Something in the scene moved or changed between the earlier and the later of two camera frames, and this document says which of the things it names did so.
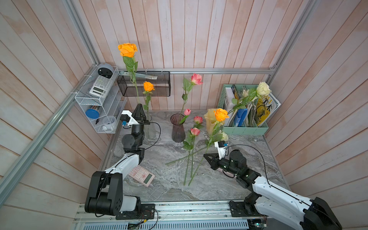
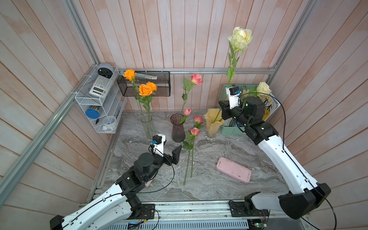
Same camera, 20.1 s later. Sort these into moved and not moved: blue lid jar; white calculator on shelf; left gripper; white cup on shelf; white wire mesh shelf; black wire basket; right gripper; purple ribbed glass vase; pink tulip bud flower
Moved: left gripper; right gripper
Not moved: white wire mesh shelf; black wire basket; white calculator on shelf; purple ribbed glass vase; pink tulip bud flower; blue lid jar; white cup on shelf
